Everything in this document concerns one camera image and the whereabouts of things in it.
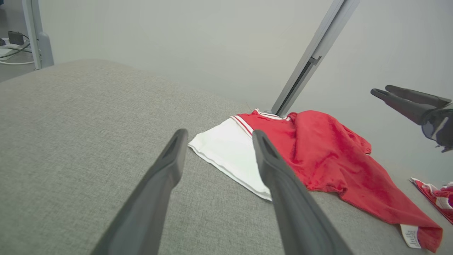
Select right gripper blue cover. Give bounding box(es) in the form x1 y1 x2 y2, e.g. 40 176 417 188
370 85 453 153

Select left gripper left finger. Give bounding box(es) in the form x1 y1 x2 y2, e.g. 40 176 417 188
91 128 189 255

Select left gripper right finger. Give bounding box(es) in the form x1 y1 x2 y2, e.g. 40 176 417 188
252 129 354 255

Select red shirt with white sleeves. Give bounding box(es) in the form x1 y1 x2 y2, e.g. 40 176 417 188
188 108 443 254

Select red shorts with white stripes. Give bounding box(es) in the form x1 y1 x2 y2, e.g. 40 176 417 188
409 177 453 226

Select grey fabric padded platform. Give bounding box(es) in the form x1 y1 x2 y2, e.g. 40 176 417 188
0 58 453 255

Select black power adapter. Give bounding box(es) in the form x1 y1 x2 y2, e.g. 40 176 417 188
8 31 24 46

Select grey partition post, two feet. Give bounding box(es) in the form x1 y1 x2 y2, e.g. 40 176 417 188
271 0 361 118

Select white floor cable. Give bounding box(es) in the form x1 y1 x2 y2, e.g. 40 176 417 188
0 46 36 66

